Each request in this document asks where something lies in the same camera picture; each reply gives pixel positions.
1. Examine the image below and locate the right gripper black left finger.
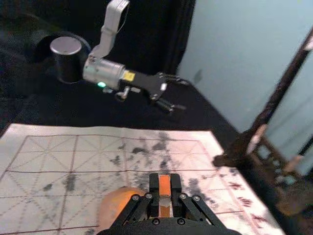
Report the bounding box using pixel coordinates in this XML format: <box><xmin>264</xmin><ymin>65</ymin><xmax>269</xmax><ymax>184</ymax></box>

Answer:
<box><xmin>111</xmin><ymin>173</ymin><xmax>160</xmax><ymax>227</ymax></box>

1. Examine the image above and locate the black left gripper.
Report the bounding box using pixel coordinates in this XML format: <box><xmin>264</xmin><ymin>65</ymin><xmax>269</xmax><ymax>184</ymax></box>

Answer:
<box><xmin>119</xmin><ymin>70</ymin><xmax>190</xmax><ymax>116</ymax></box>

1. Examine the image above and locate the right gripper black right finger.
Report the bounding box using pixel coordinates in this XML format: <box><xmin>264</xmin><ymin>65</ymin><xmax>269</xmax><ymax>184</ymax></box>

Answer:
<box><xmin>170</xmin><ymin>173</ymin><xmax>222</xmax><ymax>226</ymax></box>

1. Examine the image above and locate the orange stick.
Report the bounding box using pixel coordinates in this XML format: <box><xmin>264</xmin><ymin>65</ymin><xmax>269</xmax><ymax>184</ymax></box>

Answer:
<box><xmin>158</xmin><ymin>174</ymin><xmax>171</xmax><ymax>217</ymax></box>

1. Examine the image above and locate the orange round dish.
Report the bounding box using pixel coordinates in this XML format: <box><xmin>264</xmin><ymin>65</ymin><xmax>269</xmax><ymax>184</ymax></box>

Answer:
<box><xmin>97</xmin><ymin>187</ymin><xmax>147</xmax><ymax>232</ymax></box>

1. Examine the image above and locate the white gridded practice sheet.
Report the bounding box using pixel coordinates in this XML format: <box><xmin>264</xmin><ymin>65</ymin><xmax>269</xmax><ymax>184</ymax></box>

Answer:
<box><xmin>0</xmin><ymin>123</ymin><xmax>287</xmax><ymax>235</ymax></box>

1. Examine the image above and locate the dark wooden rack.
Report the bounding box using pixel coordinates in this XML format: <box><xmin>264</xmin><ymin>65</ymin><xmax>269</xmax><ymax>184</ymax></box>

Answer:
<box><xmin>212</xmin><ymin>26</ymin><xmax>313</xmax><ymax>235</ymax></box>

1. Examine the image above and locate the black table cloth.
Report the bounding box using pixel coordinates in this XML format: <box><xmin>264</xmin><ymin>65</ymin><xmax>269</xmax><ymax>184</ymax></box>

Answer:
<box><xmin>0</xmin><ymin>0</ymin><xmax>247</xmax><ymax>152</ymax></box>

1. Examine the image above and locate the thin cable with silver plug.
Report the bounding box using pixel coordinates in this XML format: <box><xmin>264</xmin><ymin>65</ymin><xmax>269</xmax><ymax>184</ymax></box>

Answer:
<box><xmin>102</xmin><ymin>86</ymin><xmax>142</xmax><ymax>102</ymax></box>

